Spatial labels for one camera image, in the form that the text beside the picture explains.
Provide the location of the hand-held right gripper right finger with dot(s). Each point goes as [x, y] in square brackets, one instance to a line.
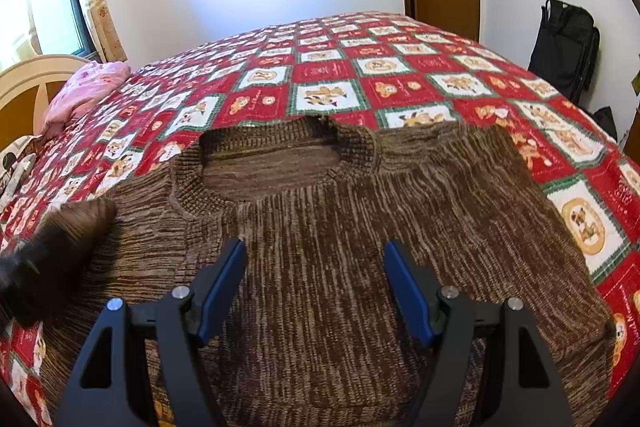
[407, 294]

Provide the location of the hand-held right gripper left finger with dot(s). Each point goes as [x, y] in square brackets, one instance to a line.
[222, 292]

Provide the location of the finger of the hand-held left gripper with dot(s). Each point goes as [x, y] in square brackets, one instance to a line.
[27, 277]

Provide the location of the brown knit sweater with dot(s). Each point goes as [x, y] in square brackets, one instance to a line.
[325, 207]

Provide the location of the grey printed pillow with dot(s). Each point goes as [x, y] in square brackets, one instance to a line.
[12, 172]

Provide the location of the pink cloth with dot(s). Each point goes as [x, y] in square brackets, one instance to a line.
[85, 92]

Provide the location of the cream wooden headboard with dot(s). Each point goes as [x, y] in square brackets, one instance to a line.
[30, 77]

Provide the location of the red patchwork printed quilt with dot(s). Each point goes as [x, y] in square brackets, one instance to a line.
[325, 72]

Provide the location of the black bag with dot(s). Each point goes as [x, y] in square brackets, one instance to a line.
[606, 122]

